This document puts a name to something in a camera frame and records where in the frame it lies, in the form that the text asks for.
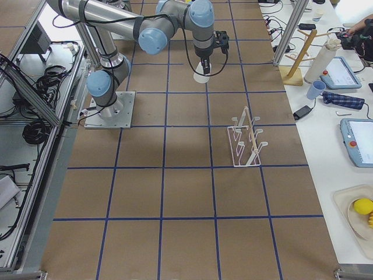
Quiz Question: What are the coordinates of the white thermos bottle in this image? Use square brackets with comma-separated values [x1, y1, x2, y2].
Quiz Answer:
[304, 38, 341, 83]

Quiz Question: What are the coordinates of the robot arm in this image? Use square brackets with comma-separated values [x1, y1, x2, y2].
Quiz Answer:
[48, 1, 217, 120]

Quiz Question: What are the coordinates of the cream white cup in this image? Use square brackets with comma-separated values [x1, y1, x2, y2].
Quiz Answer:
[193, 62, 210, 84]

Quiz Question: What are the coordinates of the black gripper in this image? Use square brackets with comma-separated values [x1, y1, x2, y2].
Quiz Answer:
[195, 46, 214, 75]

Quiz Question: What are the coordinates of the blue plaid cloth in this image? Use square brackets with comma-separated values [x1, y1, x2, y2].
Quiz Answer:
[322, 91, 365, 110]

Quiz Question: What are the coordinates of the wooden mug tree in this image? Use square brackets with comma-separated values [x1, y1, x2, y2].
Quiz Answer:
[279, 29, 329, 86]

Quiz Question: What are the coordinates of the black power adapter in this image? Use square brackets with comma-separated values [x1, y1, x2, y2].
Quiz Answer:
[293, 106, 313, 121]

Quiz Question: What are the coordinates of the yellow lemon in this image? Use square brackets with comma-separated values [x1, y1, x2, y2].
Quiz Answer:
[353, 198, 373, 215]

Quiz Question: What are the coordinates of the blue teach pendant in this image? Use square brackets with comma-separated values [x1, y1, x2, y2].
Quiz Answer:
[340, 118, 372, 168]
[320, 56, 362, 89]

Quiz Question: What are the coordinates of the beige plate tray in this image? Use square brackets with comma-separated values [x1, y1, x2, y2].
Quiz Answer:
[333, 185, 372, 260]

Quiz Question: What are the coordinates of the white dish rack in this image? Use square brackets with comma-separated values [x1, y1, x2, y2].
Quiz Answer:
[227, 106, 268, 167]

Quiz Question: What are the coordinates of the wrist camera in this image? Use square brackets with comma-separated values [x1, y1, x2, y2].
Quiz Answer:
[214, 30, 229, 55]

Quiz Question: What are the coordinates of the blue cup on desk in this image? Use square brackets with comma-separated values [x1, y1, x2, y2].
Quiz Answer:
[306, 80, 326, 100]

